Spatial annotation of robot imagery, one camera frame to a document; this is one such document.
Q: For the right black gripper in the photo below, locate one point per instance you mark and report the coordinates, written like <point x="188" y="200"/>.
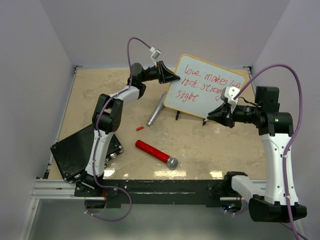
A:
<point x="221" y="118"/>

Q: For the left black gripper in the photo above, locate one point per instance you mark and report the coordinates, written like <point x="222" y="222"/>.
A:
<point x="164" y="75"/>

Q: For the yellow framed whiteboard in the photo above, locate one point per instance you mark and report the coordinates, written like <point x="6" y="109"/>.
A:
<point x="201" y="83"/>

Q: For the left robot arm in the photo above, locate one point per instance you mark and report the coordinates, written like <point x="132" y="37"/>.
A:
<point x="107" y="117"/>

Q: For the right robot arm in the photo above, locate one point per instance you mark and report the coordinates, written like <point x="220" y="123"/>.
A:
<point x="278" y="203"/>

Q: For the silver toy microphone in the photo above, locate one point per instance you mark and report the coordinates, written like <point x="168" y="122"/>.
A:
<point x="157" y="110"/>

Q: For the red toy microphone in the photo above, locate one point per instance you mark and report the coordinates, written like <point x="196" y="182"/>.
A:
<point x="171" y="161"/>

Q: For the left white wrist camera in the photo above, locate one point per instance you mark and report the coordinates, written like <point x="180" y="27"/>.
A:
<point x="155" y="53"/>

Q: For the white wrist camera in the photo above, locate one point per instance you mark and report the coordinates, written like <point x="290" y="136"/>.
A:
<point x="155" y="53"/>
<point x="228" y="94"/>

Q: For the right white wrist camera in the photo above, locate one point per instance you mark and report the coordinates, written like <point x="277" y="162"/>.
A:
<point x="228" y="94"/>

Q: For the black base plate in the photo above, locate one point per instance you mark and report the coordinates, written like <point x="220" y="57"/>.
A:
<point x="209" y="193"/>

